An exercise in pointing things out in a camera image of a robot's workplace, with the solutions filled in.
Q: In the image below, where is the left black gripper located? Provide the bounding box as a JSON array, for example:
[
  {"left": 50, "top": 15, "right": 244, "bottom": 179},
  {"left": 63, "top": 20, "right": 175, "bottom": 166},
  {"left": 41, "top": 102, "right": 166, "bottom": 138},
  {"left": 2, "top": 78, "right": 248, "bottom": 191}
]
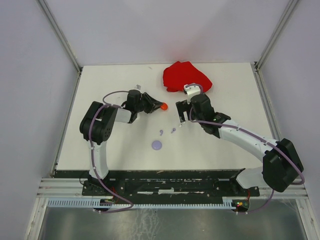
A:
[{"left": 135, "top": 92, "right": 164, "bottom": 114}]

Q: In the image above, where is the orange earbud charging case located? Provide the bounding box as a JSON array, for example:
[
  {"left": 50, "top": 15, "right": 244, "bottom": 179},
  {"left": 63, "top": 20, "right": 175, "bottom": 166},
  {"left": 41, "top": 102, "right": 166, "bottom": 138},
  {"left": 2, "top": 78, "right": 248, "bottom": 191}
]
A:
[{"left": 160, "top": 102, "right": 169, "bottom": 111}]

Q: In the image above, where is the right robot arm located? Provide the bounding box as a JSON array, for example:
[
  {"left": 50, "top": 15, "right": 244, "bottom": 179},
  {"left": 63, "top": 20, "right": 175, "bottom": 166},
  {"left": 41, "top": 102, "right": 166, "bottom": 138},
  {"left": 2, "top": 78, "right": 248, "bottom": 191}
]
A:
[{"left": 175, "top": 93, "right": 304, "bottom": 196}]

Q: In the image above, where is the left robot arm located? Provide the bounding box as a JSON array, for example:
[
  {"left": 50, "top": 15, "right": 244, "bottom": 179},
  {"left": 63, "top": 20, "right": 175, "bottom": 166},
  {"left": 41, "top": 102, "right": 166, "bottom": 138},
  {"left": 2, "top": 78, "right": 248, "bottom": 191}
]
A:
[{"left": 79, "top": 89, "right": 165, "bottom": 195}]

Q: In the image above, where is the purple earbud charging case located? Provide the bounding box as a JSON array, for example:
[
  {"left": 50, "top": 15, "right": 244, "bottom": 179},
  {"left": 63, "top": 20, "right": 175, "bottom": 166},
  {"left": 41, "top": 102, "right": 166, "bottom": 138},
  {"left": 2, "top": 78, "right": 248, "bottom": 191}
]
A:
[{"left": 151, "top": 140, "right": 163, "bottom": 151}]

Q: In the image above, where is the red cloth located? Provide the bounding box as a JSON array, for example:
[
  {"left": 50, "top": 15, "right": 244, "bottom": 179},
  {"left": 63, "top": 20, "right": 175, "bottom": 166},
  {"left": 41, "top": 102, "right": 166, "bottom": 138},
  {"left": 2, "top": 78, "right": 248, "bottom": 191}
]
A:
[{"left": 162, "top": 61, "right": 213, "bottom": 93}]

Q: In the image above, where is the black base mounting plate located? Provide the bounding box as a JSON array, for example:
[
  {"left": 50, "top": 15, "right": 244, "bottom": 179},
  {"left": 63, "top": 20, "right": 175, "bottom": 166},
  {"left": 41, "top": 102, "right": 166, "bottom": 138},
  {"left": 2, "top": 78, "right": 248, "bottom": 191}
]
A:
[{"left": 82, "top": 170, "right": 260, "bottom": 205}]

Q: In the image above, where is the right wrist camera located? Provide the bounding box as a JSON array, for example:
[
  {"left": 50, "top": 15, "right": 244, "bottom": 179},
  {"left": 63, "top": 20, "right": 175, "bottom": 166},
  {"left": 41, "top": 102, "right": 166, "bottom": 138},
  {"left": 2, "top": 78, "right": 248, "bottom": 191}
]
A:
[{"left": 183, "top": 83, "right": 203, "bottom": 103}]

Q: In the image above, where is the white cable duct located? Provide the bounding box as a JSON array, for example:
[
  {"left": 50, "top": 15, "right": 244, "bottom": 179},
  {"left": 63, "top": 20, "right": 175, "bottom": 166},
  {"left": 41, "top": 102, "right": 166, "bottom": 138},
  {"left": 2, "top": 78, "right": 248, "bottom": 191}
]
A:
[{"left": 46, "top": 196, "right": 238, "bottom": 209}]

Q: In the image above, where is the aluminium frame rail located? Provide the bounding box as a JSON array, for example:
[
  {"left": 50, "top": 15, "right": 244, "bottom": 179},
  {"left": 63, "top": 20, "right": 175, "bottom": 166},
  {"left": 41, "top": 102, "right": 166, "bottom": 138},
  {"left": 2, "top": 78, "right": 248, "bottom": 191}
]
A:
[{"left": 36, "top": 177, "right": 308, "bottom": 198}]

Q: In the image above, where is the left aluminium frame post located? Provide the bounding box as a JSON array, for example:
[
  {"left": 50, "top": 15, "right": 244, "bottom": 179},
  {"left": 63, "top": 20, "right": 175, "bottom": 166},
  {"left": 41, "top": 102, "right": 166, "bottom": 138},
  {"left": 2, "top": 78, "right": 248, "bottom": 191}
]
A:
[{"left": 36, "top": 0, "right": 82, "bottom": 73}]

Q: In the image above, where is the aluminium frame post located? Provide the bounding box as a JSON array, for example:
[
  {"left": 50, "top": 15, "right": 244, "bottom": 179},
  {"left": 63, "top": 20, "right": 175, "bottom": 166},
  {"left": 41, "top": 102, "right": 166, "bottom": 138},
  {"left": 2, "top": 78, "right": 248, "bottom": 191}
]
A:
[
  {"left": 36, "top": 0, "right": 82, "bottom": 73},
  {"left": 254, "top": 0, "right": 301, "bottom": 72}
]

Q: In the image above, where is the right aluminium frame post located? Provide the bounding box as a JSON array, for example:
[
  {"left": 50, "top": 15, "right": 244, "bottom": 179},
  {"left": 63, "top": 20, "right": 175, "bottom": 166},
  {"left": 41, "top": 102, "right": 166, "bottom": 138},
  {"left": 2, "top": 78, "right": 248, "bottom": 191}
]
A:
[{"left": 254, "top": 0, "right": 301, "bottom": 72}]

